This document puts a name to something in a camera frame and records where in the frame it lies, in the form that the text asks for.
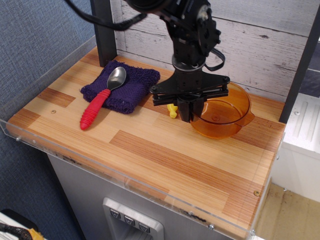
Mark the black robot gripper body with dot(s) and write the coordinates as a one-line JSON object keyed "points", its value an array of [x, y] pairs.
{"points": [[189, 81]]}

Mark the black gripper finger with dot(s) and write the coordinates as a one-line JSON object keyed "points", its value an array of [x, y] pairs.
{"points": [[185, 109], [197, 107]]}

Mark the orange transparent plastic pot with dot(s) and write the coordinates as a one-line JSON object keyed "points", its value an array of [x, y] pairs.
{"points": [[223, 117]]}

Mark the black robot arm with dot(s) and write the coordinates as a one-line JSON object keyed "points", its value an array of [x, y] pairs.
{"points": [[194, 35]]}

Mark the yellow toy banana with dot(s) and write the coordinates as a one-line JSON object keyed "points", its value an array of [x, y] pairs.
{"points": [[172, 110]]}

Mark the clear acrylic table guard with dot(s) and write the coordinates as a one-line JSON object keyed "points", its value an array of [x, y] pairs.
{"points": [[211, 181]]}

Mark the purple folded towel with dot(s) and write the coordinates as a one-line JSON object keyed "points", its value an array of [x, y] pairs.
{"points": [[125, 98]]}

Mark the white ribbed appliance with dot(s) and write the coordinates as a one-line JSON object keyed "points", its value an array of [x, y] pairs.
{"points": [[297, 164]]}

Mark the grey toy fridge cabinet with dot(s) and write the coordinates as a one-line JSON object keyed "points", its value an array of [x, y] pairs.
{"points": [[86, 190]]}

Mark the silver dispenser button panel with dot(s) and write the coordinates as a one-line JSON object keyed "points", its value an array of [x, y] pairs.
{"points": [[126, 223]]}

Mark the yellow black object corner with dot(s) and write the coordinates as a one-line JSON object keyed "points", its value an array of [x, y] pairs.
{"points": [[21, 233]]}

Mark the red handled metal spoon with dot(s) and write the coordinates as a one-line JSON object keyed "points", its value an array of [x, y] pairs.
{"points": [[115, 80]]}

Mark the black vertical post right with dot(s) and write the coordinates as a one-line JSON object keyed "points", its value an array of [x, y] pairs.
{"points": [[304, 62]]}

